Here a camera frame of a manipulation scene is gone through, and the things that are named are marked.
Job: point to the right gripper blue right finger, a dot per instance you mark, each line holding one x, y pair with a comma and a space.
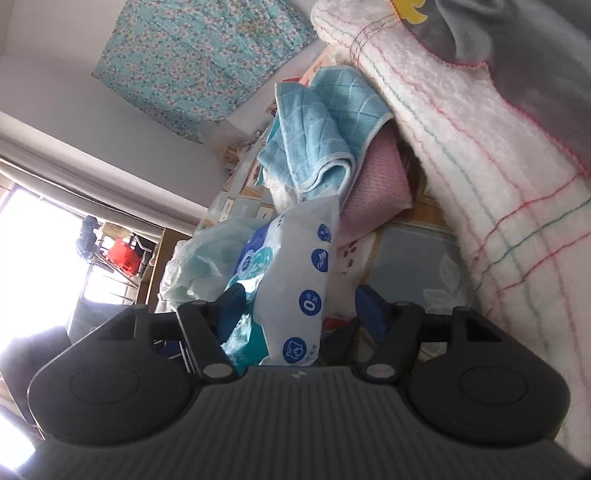
396, 328

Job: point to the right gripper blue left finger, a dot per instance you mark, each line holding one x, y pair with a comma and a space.
205, 326

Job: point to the blue white wipes pack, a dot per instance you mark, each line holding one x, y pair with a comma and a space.
284, 269

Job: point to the pink knitted cloth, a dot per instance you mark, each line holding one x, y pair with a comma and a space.
382, 190

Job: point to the light blue checkered towel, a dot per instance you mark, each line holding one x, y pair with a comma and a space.
321, 134

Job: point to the FamilyMart plastic bag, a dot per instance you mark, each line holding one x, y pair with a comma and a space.
201, 267

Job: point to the brown cardboard box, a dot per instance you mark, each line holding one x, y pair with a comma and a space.
163, 254

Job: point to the white striped fleece blanket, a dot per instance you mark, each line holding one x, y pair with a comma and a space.
518, 204

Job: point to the white curtain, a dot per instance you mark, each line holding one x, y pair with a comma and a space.
118, 204

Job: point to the grey blanket with ducks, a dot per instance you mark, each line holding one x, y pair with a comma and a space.
536, 52

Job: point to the floral teal wall cloth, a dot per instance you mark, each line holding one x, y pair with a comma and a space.
189, 64

